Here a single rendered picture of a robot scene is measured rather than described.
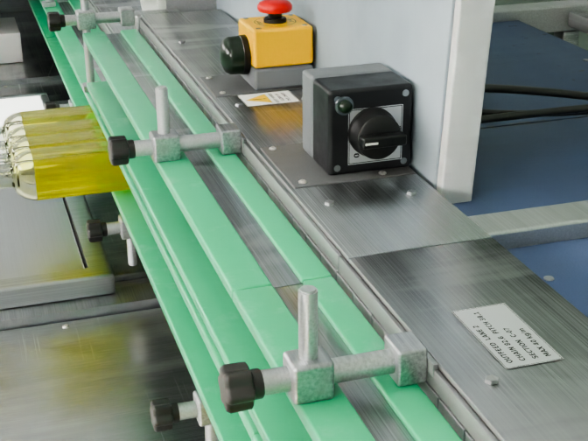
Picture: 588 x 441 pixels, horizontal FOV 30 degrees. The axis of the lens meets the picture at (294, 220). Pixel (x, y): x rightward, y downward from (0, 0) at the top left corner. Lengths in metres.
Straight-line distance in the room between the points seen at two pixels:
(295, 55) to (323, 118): 0.28
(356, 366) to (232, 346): 0.23
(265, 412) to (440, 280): 0.16
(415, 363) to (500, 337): 0.06
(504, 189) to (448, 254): 0.20
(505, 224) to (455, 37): 0.16
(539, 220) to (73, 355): 0.66
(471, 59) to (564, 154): 0.23
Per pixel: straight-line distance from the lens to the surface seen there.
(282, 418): 0.81
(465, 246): 0.86
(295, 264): 0.86
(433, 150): 0.97
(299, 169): 1.00
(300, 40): 1.25
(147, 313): 1.44
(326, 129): 0.98
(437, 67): 0.95
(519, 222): 0.92
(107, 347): 1.37
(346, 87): 0.97
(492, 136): 1.17
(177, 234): 1.11
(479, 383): 0.68
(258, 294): 0.82
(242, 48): 1.25
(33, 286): 1.45
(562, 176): 1.07
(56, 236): 1.61
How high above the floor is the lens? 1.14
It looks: 16 degrees down
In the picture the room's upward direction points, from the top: 97 degrees counter-clockwise
